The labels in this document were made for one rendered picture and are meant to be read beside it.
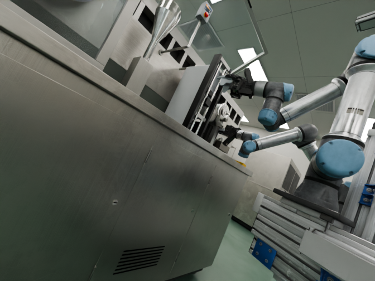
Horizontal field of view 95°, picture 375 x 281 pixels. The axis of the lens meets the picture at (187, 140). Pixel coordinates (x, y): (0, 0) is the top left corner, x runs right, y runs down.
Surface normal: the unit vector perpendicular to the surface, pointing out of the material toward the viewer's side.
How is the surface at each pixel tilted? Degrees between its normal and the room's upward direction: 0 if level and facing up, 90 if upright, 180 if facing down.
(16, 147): 90
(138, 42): 90
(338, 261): 90
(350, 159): 98
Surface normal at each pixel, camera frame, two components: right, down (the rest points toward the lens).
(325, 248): -0.75, -0.40
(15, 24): 0.68, 0.23
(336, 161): -0.51, -0.18
